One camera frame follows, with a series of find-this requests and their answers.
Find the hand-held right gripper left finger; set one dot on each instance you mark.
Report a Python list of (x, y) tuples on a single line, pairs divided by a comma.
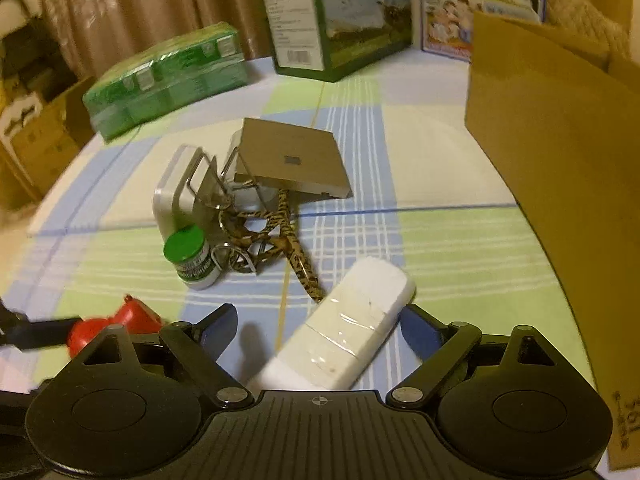
[(219, 325)]

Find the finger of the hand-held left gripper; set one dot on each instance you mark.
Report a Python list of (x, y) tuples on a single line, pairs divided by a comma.
[(35, 332)]

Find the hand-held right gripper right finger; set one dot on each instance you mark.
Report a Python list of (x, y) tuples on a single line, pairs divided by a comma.
[(419, 331)]

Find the small green lid bottle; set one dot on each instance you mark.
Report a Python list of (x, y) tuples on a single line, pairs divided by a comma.
[(192, 257)]

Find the white remote control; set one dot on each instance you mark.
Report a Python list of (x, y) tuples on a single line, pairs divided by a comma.
[(340, 325)]

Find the red plastic object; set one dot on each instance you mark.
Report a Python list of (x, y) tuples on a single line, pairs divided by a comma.
[(130, 317)]

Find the brown cardboard box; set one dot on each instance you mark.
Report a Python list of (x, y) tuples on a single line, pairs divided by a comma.
[(550, 135)]

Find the plaid bed sheet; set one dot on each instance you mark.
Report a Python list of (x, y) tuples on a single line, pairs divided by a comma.
[(400, 240)]

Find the leopard print scissors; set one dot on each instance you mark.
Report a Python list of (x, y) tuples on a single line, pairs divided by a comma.
[(240, 234)]

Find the white plastic holder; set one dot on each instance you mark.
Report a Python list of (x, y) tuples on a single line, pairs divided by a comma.
[(170, 195)]

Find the flat brown square box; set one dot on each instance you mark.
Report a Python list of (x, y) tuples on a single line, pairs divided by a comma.
[(295, 155)]

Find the cardboard storage carton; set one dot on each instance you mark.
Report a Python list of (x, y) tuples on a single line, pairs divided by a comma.
[(45, 135)]

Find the green drink carton pack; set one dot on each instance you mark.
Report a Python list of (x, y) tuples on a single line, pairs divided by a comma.
[(165, 80)]

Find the black metal trolley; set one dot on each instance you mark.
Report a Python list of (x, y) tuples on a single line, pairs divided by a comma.
[(30, 45)]

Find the green milk carton box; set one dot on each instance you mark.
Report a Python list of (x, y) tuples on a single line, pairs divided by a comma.
[(330, 15)]

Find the blue milk carton box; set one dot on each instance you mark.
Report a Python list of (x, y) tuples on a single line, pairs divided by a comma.
[(465, 5)]

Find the brown curtain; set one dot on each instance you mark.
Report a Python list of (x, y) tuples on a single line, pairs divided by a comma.
[(140, 5)]

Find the beige quilted cushion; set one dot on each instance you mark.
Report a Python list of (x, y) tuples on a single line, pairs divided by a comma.
[(585, 15)]

